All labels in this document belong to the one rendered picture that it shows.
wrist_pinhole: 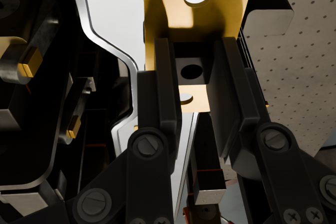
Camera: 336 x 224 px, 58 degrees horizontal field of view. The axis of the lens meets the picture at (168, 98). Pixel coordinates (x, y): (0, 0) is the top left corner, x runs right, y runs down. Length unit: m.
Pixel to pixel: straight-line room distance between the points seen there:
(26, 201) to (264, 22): 0.42
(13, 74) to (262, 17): 0.34
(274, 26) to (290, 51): 0.50
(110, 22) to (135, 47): 0.06
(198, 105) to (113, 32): 0.31
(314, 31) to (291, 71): 0.17
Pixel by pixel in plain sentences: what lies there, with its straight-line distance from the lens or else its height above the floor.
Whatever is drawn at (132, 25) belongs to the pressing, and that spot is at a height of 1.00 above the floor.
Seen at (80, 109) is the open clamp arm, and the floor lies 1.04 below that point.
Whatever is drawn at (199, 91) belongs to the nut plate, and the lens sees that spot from 0.15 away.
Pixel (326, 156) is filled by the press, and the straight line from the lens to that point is 3.35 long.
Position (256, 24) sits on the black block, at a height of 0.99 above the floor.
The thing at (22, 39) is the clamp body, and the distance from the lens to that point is 0.39.
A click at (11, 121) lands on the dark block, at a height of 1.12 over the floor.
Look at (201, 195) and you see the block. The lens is 0.95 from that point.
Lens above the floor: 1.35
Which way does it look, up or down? 38 degrees down
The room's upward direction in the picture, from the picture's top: 175 degrees clockwise
